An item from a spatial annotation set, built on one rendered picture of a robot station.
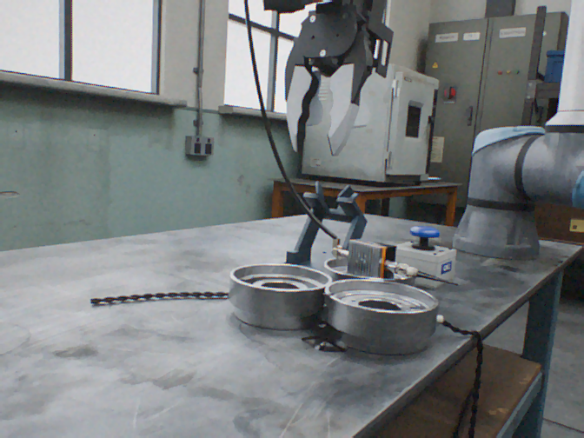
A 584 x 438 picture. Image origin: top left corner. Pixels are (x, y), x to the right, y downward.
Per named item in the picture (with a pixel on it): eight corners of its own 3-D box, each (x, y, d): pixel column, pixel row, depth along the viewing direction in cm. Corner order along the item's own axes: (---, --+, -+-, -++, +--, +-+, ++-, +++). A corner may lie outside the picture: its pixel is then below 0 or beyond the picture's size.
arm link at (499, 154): (494, 195, 105) (501, 129, 103) (558, 204, 94) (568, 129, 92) (453, 195, 99) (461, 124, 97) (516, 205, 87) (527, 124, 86)
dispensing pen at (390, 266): (462, 302, 51) (339, 266, 64) (467, 262, 51) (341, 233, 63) (450, 306, 50) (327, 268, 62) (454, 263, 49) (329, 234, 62)
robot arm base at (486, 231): (467, 240, 109) (472, 193, 107) (546, 253, 100) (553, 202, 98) (441, 248, 97) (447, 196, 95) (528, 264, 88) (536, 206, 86)
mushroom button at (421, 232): (429, 267, 69) (434, 230, 68) (401, 262, 71) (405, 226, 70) (441, 262, 72) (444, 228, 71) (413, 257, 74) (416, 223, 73)
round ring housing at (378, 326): (329, 355, 43) (333, 308, 43) (315, 314, 54) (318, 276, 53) (451, 361, 44) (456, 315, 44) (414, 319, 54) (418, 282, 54)
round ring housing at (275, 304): (210, 321, 49) (213, 281, 49) (248, 294, 59) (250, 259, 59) (316, 340, 47) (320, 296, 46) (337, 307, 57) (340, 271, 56)
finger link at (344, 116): (379, 159, 56) (379, 76, 56) (353, 150, 51) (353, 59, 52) (354, 162, 58) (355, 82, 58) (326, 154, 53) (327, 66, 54)
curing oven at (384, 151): (394, 189, 270) (407, 63, 261) (300, 178, 306) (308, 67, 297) (437, 186, 320) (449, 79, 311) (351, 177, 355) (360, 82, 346)
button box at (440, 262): (435, 289, 67) (439, 253, 66) (385, 278, 71) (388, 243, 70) (456, 279, 73) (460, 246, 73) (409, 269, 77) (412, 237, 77)
